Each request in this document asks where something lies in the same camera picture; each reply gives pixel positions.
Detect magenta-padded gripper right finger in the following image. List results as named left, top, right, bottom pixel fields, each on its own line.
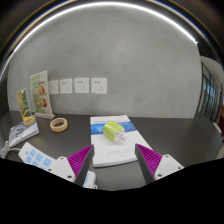
left=134, top=143, right=185, bottom=185

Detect beige tape roll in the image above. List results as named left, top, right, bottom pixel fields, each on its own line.
left=49, top=117, right=69, bottom=133

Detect white power strip blue sockets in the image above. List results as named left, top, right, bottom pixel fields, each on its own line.
left=17, top=141, right=98, bottom=190

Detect small yellow green card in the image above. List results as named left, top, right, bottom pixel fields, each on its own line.
left=16, top=88, right=33, bottom=120

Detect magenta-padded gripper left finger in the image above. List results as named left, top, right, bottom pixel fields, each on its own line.
left=45, top=144, right=96, bottom=187

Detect glass partition with dark frames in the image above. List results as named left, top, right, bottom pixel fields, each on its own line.
left=196, top=60, right=224, bottom=125

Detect large food picture sign stand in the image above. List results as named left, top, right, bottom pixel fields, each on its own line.
left=29, top=69, right=56, bottom=120

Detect white wall socket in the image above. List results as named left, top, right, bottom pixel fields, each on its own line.
left=90, top=77, right=108, bottom=95
left=48, top=79, right=60, bottom=95
left=59, top=78, right=74, bottom=95
left=73, top=77, right=90, bottom=95

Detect white ceiling light strip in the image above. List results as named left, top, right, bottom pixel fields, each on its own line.
left=0, top=1, right=198, bottom=81

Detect green and white charger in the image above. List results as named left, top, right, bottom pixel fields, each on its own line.
left=102, top=121, right=128, bottom=143

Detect white and blue booklet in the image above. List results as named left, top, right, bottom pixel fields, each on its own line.
left=89, top=114, right=154, bottom=168

